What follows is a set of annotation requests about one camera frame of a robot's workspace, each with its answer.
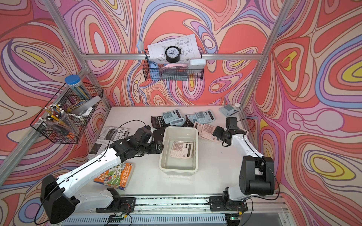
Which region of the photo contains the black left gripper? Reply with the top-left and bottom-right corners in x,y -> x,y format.
136,139 -> 166,156

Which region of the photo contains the pink calculator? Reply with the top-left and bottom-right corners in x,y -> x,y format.
194,122 -> 220,142
170,141 -> 194,159

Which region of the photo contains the black calculator face up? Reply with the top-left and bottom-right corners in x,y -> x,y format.
150,116 -> 170,129

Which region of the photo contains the cream plastic storage box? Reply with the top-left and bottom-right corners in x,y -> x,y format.
159,127 -> 199,176

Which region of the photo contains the black calculator face down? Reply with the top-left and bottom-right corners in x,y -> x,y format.
153,127 -> 166,143

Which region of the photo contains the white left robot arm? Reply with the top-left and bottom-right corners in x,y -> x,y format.
40,126 -> 164,224

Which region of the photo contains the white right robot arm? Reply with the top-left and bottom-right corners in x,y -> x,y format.
213,126 -> 276,202

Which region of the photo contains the blue calculator far corner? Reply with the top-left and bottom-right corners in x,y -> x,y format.
219,105 -> 239,117

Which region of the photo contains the blue calculator back middle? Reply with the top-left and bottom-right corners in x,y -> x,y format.
195,110 -> 216,124

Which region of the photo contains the blue calculator back left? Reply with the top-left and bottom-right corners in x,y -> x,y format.
162,109 -> 182,124

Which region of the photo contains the small blue calculator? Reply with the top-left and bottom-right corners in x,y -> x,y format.
170,118 -> 186,126

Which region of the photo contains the black calculator under pile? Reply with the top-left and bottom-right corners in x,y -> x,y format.
182,119 -> 194,128

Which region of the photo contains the white box in basket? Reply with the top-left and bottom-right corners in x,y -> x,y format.
188,59 -> 206,70

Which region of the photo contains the colourful children's book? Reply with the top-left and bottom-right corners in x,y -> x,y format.
93,163 -> 134,191

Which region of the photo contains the newspaper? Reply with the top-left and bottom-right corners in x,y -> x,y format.
87,126 -> 130,161

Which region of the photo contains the grey stapler in basket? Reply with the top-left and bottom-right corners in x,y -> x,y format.
70,96 -> 101,116

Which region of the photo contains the black round clock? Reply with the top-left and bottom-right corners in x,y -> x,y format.
165,46 -> 181,63

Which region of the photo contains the white paper drawing sheet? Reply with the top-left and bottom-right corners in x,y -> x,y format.
147,34 -> 201,64

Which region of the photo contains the blue lid pencil jar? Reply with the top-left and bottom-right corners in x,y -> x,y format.
65,74 -> 91,101

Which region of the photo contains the clear cup of pencils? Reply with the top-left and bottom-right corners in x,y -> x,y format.
39,104 -> 79,137

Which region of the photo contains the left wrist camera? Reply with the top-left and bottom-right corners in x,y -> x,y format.
134,127 -> 153,145

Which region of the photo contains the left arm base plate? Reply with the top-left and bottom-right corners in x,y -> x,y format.
96,197 -> 136,213

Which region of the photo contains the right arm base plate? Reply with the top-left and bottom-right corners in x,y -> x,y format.
207,196 -> 248,213

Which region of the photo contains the black wire basket left wall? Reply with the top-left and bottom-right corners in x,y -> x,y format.
30,87 -> 100,144

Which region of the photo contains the black wire basket wall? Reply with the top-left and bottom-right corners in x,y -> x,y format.
142,49 -> 204,82
30,87 -> 100,144

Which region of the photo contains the black wire basket back wall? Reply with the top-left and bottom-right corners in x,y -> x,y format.
142,49 -> 204,82

